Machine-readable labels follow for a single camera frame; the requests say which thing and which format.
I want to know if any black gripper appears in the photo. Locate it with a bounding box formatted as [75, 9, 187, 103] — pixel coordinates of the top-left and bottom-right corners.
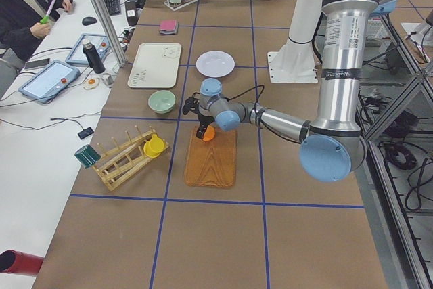
[196, 108, 214, 139]

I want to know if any orange fruit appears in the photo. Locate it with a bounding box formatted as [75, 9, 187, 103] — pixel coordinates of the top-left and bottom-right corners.
[202, 125, 216, 142]

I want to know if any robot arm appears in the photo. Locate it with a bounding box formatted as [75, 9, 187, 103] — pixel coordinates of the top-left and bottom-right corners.
[192, 0, 396, 182]

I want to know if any cream bear print tray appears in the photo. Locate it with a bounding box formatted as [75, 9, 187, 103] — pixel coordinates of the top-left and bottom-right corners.
[127, 43, 182, 89]

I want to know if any brown wooden cutting board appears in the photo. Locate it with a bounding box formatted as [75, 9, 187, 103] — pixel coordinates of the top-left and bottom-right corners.
[183, 127, 237, 189]

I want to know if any green ceramic bowl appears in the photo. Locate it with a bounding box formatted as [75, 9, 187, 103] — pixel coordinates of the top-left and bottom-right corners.
[147, 90, 176, 114]

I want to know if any yellow plastic mug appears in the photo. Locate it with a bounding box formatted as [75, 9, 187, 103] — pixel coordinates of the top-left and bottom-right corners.
[143, 134, 165, 158]

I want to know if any white round plate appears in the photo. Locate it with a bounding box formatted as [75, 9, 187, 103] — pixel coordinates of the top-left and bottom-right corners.
[196, 51, 235, 78]

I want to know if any grey cleaning cloth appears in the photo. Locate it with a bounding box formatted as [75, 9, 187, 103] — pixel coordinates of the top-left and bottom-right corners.
[159, 21, 179, 37]

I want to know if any wooden dish rack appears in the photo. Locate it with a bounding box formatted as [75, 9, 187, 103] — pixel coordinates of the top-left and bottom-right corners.
[91, 125, 169, 191]

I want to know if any pink cleaning cloth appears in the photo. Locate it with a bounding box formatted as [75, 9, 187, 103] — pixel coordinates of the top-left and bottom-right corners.
[159, 19, 179, 32]

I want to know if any small metal cup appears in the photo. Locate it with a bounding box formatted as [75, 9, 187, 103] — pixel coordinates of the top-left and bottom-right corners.
[101, 73, 114, 87]

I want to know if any small black puck device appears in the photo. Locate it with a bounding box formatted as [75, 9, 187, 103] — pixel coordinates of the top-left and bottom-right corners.
[77, 127, 94, 140]

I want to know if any fried egg toy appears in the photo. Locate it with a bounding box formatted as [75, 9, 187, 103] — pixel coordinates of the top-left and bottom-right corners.
[83, 77, 100, 90]

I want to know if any dark green mug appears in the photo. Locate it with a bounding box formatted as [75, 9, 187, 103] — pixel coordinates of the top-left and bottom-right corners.
[74, 144, 101, 169]

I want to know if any black water bottle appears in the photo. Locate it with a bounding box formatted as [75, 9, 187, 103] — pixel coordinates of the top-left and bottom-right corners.
[82, 38, 106, 74]

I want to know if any blue teach pendant far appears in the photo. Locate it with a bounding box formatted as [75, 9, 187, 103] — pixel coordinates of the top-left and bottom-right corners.
[65, 33, 110, 66]

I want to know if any blue teach pendant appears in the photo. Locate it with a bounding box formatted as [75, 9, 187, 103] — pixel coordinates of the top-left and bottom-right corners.
[18, 60, 81, 104]
[65, 33, 110, 66]

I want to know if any black computer mouse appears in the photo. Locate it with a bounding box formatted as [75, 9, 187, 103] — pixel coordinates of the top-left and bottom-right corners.
[82, 16, 97, 26]

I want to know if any blue teach pendant near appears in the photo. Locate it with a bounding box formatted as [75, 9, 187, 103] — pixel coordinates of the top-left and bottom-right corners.
[18, 60, 81, 104]

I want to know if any black smartphone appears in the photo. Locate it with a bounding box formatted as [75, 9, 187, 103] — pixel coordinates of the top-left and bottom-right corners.
[24, 58, 51, 70]

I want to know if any seated person in black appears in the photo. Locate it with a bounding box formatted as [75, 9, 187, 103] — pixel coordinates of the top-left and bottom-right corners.
[0, 0, 74, 63]

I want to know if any red cylinder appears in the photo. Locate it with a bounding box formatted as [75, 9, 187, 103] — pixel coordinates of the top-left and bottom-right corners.
[1, 250, 44, 276]

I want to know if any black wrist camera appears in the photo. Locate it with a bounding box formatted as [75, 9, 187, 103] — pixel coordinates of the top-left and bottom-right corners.
[182, 96, 199, 115]

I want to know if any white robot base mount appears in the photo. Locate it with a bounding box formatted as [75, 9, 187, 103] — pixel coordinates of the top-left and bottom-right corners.
[268, 0, 322, 83]

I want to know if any aluminium frame post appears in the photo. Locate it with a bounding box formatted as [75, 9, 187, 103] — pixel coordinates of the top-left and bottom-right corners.
[91, 0, 127, 68]

